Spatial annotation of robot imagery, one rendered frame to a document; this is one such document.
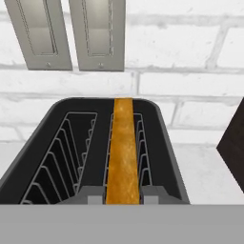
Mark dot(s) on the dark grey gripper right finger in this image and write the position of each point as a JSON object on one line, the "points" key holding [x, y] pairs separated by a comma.
{"points": [[152, 193]]}

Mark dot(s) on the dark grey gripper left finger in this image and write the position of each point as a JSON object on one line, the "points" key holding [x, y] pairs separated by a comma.
{"points": [[92, 193]]}

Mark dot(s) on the golden brown bread slice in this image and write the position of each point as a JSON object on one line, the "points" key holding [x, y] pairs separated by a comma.
{"points": [[123, 152]]}

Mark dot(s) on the black toaster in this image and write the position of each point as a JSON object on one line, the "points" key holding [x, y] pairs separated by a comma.
{"points": [[95, 149]]}

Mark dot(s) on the grey cupboard door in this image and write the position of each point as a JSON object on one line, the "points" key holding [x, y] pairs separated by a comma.
{"points": [[98, 31], [39, 31]]}

